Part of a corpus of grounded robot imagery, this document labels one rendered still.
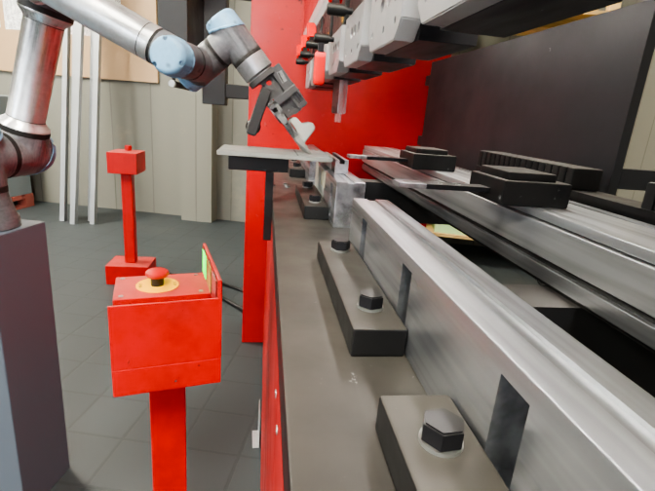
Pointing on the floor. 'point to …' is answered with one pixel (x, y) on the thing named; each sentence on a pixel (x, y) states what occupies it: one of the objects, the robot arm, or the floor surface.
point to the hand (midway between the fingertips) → (304, 150)
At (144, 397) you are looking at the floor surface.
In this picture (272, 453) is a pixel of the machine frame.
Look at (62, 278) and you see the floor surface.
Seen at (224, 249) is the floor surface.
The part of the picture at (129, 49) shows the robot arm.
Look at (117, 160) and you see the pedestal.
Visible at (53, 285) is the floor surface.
